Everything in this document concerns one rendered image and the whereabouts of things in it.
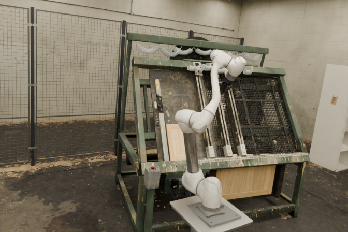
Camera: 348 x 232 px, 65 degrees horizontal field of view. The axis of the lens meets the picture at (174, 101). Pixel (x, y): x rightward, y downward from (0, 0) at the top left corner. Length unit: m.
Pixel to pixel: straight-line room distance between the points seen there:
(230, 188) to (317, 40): 5.38
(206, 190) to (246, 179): 1.49
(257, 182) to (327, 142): 2.73
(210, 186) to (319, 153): 4.36
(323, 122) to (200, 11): 4.93
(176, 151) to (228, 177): 0.89
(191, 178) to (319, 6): 6.62
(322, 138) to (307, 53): 2.73
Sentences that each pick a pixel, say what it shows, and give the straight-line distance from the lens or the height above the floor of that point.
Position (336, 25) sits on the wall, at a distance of 7.90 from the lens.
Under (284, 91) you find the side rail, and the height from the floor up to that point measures 1.60.
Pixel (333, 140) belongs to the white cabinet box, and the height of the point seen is 0.59.
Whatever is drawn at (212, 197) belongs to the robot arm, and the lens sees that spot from 2.30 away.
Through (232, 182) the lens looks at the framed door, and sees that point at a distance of 3.62.
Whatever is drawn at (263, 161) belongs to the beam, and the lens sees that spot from 3.45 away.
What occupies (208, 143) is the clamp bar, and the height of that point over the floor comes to 1.05.
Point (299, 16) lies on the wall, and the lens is 8.50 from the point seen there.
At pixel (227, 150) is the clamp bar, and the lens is 3.18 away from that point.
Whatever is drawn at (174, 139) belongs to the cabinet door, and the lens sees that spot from 2.99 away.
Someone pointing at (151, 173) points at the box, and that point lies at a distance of 2.57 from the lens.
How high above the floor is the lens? 2.02
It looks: 11 degrees down
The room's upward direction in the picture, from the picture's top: 5 degrees clockwise
